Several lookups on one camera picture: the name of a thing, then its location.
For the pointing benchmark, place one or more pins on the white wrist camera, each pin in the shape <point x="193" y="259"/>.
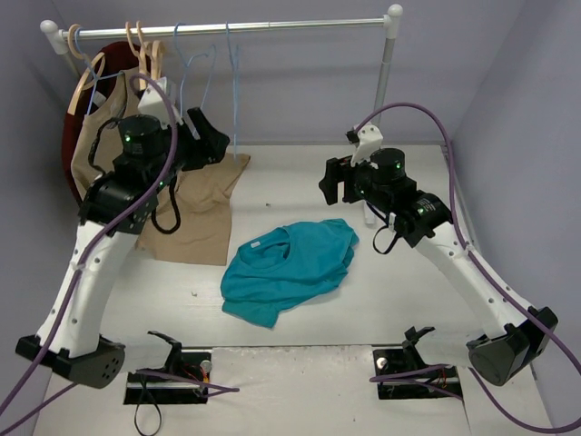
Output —
<point x="151" y="103"/>
<point x="367" y="140"/>

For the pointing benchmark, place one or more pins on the wooden hanger pair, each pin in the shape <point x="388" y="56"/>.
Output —
<point x="142" y="53"/>
<point x="155" y="58"/>

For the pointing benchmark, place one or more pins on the dark red garment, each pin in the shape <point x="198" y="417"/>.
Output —
<point x="113" y="99"/>

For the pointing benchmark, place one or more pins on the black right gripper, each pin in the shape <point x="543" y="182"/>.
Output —
<point x="340" y="180"/>

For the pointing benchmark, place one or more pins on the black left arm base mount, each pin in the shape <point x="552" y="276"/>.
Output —
<point x="187" y="367"/>

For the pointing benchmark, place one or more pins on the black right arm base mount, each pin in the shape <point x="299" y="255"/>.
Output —
<point x="403" y="375"/>

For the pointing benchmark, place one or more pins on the metal clothes rack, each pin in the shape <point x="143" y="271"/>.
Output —
<point x="59" y="39"/>

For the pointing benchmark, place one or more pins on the blue wire hanger holding top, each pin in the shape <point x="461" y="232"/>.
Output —
<point x="93" y="91"/>

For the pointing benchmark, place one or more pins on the wooden hanger middle pair front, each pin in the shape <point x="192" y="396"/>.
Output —
<point x="155" y="58"/>

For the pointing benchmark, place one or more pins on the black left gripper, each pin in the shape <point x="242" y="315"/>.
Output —
<point x="205" y="140"/>

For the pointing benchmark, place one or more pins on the beige tank top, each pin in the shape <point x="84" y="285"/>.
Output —
<point x="203" y="200"/>

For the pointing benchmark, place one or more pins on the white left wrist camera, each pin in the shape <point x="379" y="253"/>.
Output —
<point x="151" y="103"/>

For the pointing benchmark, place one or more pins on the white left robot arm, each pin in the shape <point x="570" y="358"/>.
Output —
<point x="111" y="218"/>

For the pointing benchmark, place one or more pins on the wooden hanger far left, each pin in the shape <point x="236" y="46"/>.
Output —
<point x="94" y="68"/>

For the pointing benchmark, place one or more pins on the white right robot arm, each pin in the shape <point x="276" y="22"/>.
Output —
<point x="512" y="331"/>

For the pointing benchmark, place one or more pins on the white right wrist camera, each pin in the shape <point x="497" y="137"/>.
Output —
<point x="367" y="140"/>

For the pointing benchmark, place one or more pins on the blue wire hanger free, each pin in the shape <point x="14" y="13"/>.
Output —
<point x="233" y="52"/>
<point x="186" y="63"/>

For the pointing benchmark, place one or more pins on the wooden hanger middle pair back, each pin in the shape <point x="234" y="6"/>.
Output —
<point x="142" y="53"/>

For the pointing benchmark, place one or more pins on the teal t shirt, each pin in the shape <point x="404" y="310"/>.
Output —
<point x="286" y="267"/>

